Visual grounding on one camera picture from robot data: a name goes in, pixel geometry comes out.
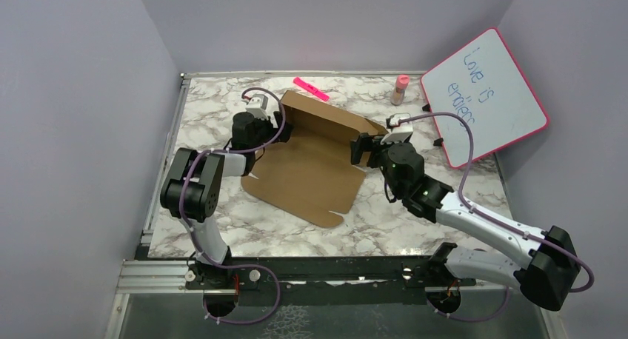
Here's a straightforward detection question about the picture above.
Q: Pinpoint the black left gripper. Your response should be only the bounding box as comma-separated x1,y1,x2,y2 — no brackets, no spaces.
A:
249,110,293,151

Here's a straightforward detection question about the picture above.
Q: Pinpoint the brown cardboard box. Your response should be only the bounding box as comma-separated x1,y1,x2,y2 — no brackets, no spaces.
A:
241,91,386,228

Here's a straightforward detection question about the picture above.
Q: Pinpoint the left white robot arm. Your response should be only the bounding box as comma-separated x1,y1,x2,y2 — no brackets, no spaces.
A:
159,112,292,288

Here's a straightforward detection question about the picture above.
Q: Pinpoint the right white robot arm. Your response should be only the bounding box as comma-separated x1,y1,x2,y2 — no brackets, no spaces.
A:
350,133,581,311

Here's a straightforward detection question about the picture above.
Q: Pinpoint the pink highlighter marker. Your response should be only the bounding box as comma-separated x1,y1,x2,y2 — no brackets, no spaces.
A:
293,77,330,102

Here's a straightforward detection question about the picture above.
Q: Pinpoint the pink-capped pen jar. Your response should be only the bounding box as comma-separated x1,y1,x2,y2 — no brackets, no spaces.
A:
390,75,410,106

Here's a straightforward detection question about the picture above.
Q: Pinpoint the pink-framed whiteboard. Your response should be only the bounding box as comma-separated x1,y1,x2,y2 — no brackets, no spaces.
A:
421,27,550,169

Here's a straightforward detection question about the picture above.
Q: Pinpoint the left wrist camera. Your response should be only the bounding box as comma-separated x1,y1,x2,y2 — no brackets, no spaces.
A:
245,94,269,121

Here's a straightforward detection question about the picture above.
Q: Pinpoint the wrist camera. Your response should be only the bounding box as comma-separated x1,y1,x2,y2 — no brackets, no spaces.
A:
381,113,413,145
245,94,269,121

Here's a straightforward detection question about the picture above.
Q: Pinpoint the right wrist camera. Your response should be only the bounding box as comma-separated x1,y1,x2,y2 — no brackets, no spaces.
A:
381,113,413,145

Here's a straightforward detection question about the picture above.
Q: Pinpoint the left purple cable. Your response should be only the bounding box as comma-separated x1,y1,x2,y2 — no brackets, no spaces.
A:
177,87,288,326

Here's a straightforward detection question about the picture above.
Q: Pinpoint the purple cable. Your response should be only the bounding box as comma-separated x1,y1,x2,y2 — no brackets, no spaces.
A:
399,112,595,324
177,87,288,326

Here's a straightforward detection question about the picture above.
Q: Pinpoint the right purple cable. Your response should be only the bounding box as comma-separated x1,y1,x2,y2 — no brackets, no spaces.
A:
399,112,595,324

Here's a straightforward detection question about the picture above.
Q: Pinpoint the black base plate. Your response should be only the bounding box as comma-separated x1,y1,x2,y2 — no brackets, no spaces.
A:
135,246,496,309

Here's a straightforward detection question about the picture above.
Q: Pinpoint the aluminium frame rail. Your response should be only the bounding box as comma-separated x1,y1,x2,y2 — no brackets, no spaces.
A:
106,72,567,338

